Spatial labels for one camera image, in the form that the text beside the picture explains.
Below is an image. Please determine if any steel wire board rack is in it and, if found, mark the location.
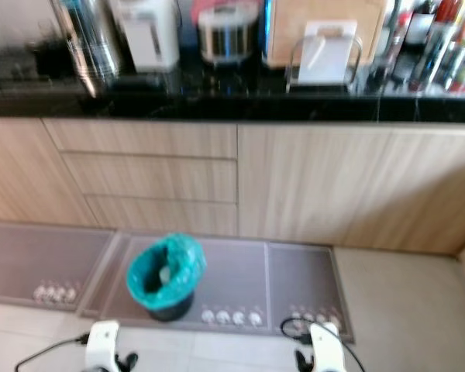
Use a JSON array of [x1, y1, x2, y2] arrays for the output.
[[285, 33, 367, 94]]

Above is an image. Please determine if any steel rice cooker pink lid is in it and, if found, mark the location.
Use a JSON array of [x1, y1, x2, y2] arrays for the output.
[[192, 0, 261, 67]]

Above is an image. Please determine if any dark glass sauce bottle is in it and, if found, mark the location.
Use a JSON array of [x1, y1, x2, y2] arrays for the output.
[[403, 0, 443, 47]]

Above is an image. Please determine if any white plastic cutting board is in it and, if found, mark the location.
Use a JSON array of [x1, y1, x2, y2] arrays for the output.
[[298, 19, 360, 84]]

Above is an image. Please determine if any wide light wood cabinet door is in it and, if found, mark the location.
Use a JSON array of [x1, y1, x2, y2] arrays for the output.
[[236, 124, 465, 258]]

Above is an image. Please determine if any wooden cutting board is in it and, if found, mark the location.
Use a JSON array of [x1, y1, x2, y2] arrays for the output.
[[266, 0, 393, 69]]

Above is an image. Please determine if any light wood cabinet drawer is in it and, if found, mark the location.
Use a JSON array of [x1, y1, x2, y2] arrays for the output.
[[84, 195, 239, 238], [42, 118, 239, 160], [62, 152, 239, 205]]

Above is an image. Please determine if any teal plastic bin bag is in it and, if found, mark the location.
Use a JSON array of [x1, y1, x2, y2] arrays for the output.
[[125, 232, 207, 312]]

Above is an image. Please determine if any tall steel thermos flask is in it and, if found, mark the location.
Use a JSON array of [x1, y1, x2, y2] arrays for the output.
[[52, 0, 122, 95]]

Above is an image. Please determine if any narrow light wood cabinet door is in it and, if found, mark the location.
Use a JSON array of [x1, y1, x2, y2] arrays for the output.
[[0, 116, 102, 230]]

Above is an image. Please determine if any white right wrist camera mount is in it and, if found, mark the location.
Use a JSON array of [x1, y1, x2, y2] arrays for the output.
[[308, 321, 347, 372]]

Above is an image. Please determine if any black waste bin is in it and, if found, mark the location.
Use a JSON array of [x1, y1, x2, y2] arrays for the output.
[[147, 293, 196, 323]]

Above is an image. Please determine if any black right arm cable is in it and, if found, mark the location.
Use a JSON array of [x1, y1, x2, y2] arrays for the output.
[[279, 316, 369, 372]]

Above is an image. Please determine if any grey floor mat with flowers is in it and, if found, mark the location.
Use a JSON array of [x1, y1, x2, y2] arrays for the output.
[[266, 242, 357, 344], [79, 231, 270, 332], [0, 222, 117, 309]]

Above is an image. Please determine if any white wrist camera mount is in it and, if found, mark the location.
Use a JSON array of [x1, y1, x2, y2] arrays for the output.
[[308, 321, 347, 372], [84, 319, 122, 372]]

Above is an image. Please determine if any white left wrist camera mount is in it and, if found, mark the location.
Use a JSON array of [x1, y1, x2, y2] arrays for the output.
[[84, 319, 122, 372]]

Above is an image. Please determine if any white electric water boiler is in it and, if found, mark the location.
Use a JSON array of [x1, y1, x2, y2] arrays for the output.
[[111, 0, 181, 73]]

